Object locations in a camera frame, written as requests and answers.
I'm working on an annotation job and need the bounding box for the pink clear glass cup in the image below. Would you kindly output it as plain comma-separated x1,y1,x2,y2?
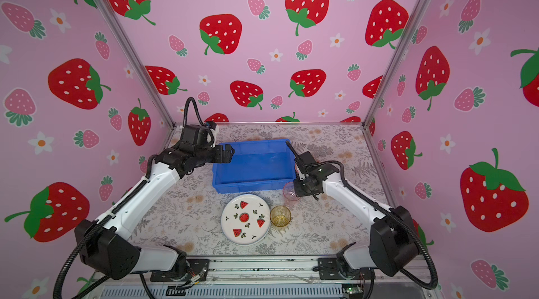
282,182,300,202

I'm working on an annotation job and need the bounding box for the yellow clear glass cup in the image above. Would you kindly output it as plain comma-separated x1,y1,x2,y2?
270,206,291,227

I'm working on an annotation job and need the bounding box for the white strawberry pattern plate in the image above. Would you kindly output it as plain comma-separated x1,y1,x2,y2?
221,194,271,246

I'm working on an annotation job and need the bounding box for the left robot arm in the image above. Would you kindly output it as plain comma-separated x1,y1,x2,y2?
75,122,234,280

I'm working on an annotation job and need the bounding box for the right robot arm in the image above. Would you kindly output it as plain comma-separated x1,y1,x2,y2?
293,152,421,276

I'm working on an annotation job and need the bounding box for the blue plastic bin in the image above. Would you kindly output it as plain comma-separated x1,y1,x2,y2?
212,139,296,194

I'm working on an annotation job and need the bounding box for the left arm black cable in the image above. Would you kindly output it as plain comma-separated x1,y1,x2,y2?
182,96,218,132

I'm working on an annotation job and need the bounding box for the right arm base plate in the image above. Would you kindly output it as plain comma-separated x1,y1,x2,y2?
312,257,373,280

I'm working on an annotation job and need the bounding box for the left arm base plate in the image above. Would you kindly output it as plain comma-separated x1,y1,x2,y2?
150,258,210,283

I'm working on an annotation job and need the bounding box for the aluminium front rail frame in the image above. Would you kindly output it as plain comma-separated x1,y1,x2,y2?
90,256,444,298

